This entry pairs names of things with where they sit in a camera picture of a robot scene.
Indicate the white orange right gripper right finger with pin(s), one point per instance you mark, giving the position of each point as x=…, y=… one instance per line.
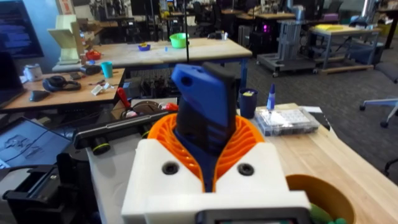
x=258, y=168

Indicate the white orange right gripper left finger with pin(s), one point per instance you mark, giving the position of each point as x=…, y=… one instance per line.
x=155, y=174

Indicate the blue electric screwdriver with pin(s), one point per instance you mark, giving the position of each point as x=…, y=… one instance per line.
x=202, y=99

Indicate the clear plastic parts box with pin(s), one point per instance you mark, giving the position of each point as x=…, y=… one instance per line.
x=286, y=121

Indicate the dark blue cup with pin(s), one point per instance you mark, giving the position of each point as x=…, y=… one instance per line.
x=247, y=104

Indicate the black flat pad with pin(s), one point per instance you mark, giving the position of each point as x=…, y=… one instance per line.
x=321, y=119

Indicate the black equipment block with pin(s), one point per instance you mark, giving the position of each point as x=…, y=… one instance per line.
x=43, y=193

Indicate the teal cup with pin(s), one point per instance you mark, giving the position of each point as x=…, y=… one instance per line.
x=107, y=70

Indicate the grey wheeled cart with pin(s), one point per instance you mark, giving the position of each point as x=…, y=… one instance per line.
x=289, y=53

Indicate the long wooden workbench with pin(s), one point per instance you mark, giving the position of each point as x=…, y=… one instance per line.
x=140, y=54

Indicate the wooden desk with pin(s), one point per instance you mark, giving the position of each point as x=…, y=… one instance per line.
x=62, y=96

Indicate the black speaker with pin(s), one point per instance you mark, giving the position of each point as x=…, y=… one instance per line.
x=90, y=69

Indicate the small blue bowl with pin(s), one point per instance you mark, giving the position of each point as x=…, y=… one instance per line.
x=144, y=47

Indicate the black headphones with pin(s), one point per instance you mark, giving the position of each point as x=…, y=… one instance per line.
x=59, y=84

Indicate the red bowl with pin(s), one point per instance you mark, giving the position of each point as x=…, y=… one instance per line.
x=93, y=55

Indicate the green bowl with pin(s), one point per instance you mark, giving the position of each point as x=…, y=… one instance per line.
x=178, y=41

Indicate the black computer mouse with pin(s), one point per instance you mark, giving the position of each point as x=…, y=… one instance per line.
x=38, y=95

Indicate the grey office chair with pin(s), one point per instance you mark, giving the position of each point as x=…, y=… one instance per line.
x=388, y=102

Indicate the white pot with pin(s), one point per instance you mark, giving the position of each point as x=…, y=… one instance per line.
x=33, y=73

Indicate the cream foam structure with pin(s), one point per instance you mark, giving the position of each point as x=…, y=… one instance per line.
x=66, y=40

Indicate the table with yellow sheet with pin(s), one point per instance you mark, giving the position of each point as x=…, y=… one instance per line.
x=342, y=31

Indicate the dark monitor screen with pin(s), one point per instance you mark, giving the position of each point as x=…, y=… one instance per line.
x=17, y=29

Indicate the black camera bar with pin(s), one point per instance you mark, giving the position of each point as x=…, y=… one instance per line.
x=121, y=127

